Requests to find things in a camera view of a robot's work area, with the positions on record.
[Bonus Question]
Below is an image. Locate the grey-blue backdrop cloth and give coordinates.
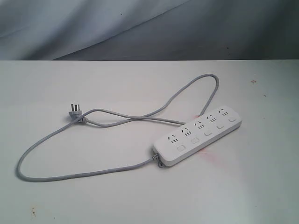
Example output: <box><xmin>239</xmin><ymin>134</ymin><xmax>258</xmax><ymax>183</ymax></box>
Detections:
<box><xmin>0</xmin><ymin>0</ymin><xmax>299</xmax><ymax>60</ymax></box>

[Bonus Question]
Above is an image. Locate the grey three-pin plug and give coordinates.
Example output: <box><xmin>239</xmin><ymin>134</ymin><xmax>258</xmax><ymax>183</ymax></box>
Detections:
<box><xmin>69</xmin><ymin>104</ymin><xmax>88</xmax><ymax>124</ymax></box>

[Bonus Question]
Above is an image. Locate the white five-socket power strip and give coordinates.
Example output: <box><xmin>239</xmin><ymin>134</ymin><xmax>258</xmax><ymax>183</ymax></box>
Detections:
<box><xmin>153</xmin><ymin>106</ymin><xmax>242</xmax><ymax>167</ymax></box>

